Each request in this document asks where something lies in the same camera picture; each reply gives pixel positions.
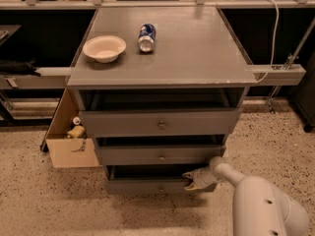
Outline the dark cabinet at right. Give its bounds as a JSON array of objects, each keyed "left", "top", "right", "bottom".
[{"left": 291, "top": 51, "right": 315, "bottom": 133}]

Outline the grey middle drawer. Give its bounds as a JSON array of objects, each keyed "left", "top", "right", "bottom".
[{"left": 95, "top": 145, "right": 226, "bottom": 165}]

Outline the white bottle in box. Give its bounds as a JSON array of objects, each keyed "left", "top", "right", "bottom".
[{"left": 72, "top": 116, "right": 81, "bottom": 125}]

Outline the white cable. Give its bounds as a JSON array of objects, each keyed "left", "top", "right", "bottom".
[{"left": 256, "top": 0, "right": 281, "bottom": 84}]

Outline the blue soda can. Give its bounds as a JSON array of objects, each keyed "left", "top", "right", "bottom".
[{"left": 138, "top": 24, "right": 156, "bottom": 53}]

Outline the black cloth on shelf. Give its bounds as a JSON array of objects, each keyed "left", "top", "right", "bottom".
[{"left": 0, "top": 60, "right": 40, "bottom": 77}]

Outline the grey metal rail frame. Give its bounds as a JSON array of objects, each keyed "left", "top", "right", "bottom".
[{"left": 1, "top": 0, "right": 314, "bottom": 112}]

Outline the grey drawer cabinet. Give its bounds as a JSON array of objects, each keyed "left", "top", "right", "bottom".
[{"left": 68, "top": 7, "right": 255, "bottom": 194}]

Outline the yellow item in box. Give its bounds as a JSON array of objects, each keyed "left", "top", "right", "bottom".
[{"left": 67, "top": 125, "right": 86, "bottom": 138}]

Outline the open cardboard box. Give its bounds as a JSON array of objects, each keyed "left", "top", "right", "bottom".
[{"left": 42, "top": 88, "right": 99, "bottom": 168}]

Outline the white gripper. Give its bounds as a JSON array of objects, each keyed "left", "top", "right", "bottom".
[{"left": 182, "top": 166, "right": 222, "bottom": 191}]

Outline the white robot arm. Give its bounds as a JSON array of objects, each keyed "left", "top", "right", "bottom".
[{"left": 182, "top": 156, "right": 309, "bottom": 236}]

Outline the grey drawer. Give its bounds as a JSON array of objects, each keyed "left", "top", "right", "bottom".
[
  {"left": 105, "top": 163, "right": 205, "bottom": 195},
  {"left": 79, "top": 109, "right": 240, "bottom": 138},
  {"left": 95, "top": 145, "right": 226, "bottom": 165}
]

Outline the grey top drawer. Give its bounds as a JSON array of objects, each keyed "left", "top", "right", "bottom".
[{"left": 79, "top": 109, "right": 240, "bottom": 138}]

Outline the grey bottom drawer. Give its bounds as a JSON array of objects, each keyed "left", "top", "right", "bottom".
[{"left": 105, "top": 163, "right": 205, "bottom": 195}]

